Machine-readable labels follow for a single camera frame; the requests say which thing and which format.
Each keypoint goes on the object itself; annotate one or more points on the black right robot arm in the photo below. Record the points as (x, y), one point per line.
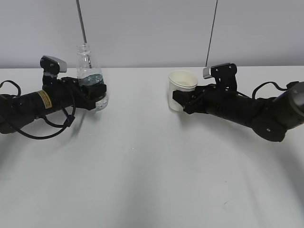
(269, 118)

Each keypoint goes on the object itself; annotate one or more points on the clear water bottle green label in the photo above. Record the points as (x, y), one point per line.
(90, 74)

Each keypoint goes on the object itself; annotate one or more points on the white paper cup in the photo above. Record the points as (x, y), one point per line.
(180, 80)

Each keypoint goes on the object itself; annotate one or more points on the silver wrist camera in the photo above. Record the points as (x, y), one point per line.
(52, 66)
(224, 75)

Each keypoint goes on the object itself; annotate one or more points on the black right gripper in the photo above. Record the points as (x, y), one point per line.
(207, 99)

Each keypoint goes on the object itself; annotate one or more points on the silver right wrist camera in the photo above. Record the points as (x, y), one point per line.
(224, 75)

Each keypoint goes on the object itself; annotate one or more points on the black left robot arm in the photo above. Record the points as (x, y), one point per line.
(17, 111)

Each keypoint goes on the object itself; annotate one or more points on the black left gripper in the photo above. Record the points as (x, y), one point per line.
(70, 93)

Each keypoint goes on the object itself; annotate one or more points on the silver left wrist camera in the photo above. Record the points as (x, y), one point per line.
(52, 66)

